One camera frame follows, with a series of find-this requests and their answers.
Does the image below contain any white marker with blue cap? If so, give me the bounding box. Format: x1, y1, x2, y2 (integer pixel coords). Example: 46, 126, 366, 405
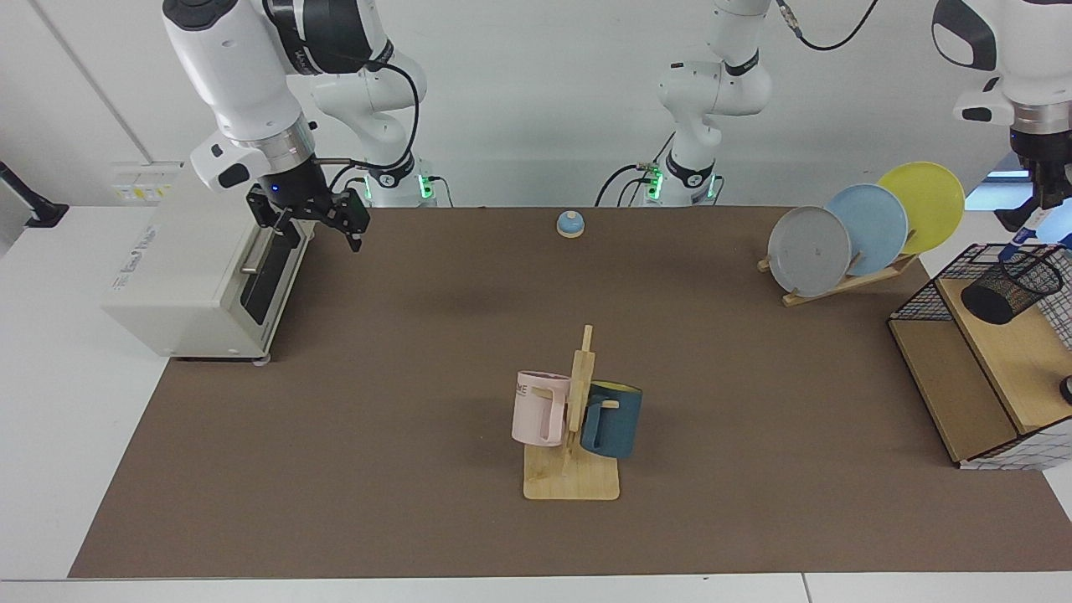
1009, 207, 1059, 248

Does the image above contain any black mesh pen holder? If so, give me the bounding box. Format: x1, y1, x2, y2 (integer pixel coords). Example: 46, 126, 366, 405
960, 249, 1064, 326

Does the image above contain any black clamp stand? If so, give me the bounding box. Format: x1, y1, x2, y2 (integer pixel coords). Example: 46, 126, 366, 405
995, 201, 1041, 237
0, 161, 70, 229

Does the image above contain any pale toaster oven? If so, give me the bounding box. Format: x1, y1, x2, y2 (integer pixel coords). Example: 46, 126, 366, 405
102, 161, 317, 365

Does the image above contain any yellow plate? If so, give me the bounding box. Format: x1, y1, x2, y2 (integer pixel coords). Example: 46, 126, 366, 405
876, 162, 966, 255

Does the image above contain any light blue plate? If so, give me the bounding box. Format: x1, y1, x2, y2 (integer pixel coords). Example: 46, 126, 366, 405
825, 184, 910, 277

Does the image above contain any brown table cloth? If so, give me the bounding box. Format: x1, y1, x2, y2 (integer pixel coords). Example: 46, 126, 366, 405
69, 207, 1072, 579

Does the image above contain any wooden plate rack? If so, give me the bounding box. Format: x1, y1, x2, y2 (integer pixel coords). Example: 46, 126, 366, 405
757, 251, 918, 307

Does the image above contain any grey plate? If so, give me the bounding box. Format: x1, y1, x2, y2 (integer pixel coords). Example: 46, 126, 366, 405
768, 206, 852, 298

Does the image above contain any pink mug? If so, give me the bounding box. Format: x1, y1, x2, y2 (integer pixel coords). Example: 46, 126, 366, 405
512, 371, 572, 448

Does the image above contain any dark teal mug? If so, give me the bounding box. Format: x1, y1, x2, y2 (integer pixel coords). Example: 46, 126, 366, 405
580, 381, 644, 460

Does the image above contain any wooden cup stand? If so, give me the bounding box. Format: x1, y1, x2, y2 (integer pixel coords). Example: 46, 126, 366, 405
523, 325, 621, 502

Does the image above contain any black base cable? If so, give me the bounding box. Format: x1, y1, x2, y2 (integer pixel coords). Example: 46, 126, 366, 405
328, 162, 371, 209
595, 130, 676, 209

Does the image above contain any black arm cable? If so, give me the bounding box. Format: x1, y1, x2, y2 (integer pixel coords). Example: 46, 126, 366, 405
312, 59, 420, 168
775, 0, 882, 53

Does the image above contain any white wall socket box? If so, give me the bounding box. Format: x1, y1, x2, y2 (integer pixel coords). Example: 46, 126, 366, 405
111, 162, 183, 206

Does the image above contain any wire basket with wooden floor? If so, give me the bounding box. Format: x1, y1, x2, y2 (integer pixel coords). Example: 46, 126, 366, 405
888, 243, 1072, 472

